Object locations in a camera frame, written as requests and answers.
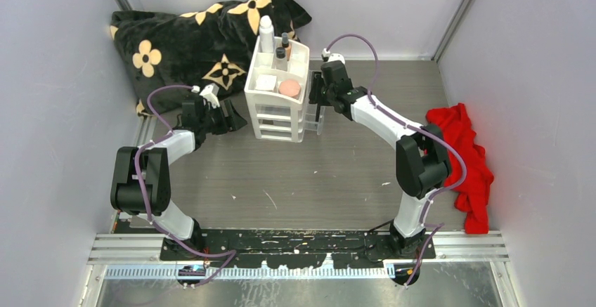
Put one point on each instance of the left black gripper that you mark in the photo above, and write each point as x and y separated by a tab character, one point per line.
233	121

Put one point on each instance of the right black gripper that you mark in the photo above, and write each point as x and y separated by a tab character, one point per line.
317	81

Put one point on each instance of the white plastic drawer organizer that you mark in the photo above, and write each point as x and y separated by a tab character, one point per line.
273	116

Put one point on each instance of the clear drawer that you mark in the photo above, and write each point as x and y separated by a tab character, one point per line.
314	117

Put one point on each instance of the black cap clear bottle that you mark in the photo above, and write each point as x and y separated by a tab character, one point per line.
280	61

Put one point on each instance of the small cream box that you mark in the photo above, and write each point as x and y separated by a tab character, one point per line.
266	82

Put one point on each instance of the beige foundation bottle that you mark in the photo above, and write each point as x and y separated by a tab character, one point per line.
285	43

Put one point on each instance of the white spray bottle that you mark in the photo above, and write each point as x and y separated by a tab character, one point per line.
266	35

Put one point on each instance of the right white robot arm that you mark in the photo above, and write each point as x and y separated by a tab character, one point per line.
422	158

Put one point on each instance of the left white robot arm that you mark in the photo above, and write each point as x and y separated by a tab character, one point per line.
141	183

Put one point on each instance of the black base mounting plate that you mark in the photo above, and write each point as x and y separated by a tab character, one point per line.
298	249

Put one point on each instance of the red cloth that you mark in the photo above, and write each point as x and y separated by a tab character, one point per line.
474	191

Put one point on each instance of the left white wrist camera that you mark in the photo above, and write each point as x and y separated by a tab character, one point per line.
210	94

